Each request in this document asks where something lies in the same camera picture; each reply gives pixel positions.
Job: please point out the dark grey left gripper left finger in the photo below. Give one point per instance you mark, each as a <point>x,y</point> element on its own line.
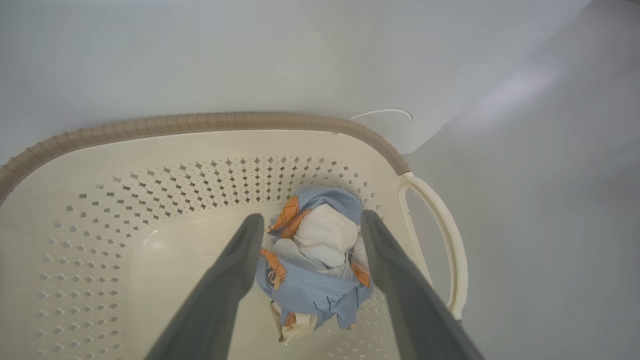
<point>215,300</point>

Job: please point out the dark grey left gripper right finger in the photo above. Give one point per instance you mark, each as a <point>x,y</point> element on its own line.
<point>420,320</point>

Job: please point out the blue white orange garment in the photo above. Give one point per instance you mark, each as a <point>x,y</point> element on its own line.
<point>320,290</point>

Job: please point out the cream perforated laundry basket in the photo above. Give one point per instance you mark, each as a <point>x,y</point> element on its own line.
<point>150,210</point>

